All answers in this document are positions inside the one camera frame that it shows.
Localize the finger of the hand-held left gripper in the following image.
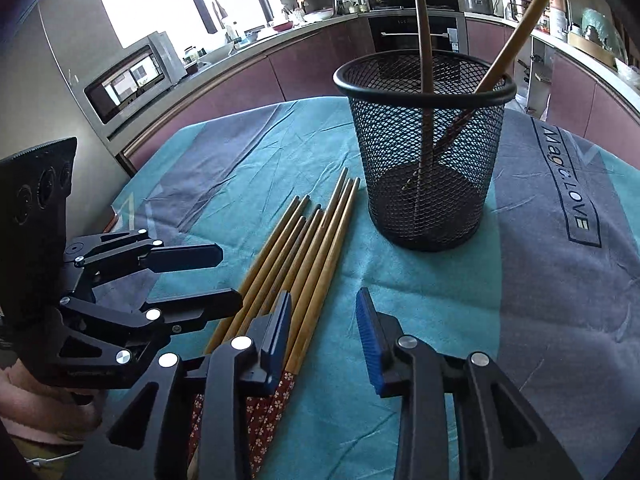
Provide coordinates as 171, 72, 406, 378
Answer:
62, 229, 224, 303
49, 287, 244, 390

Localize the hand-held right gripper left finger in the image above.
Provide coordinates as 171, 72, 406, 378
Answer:
75, 290, 293, 480

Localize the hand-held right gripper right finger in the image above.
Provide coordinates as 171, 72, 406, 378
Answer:
355, 287, 571, 480

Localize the bundle of wooden chopsticks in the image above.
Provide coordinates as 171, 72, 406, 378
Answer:
187, 167, 362, 480

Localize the black mesh utensil holder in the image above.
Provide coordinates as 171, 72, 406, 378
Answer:
333, 52, 517, 253

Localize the single chopstick red floral end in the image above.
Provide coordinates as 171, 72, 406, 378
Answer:
402, 0, 438, 231
405, 0, 566, 191

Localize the person's left forearm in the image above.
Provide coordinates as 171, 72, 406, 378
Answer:
0, 360, 103, 443

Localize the silver refrigerator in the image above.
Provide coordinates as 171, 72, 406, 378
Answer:
0, 0, 133, 181

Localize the silver microwave oven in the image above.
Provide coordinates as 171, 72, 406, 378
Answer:
83, 31, 187, 140

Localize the teal grey printed tablecloth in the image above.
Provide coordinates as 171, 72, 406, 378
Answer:
92, 95, 640, 480

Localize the purple kitchen cabinet counter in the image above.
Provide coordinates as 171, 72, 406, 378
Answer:
117, 10, 640, 171

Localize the black built-in oven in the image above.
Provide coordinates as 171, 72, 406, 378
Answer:
369, 14, 468, 56

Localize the white plastic container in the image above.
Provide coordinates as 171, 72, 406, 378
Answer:
547, 0, 571, 41

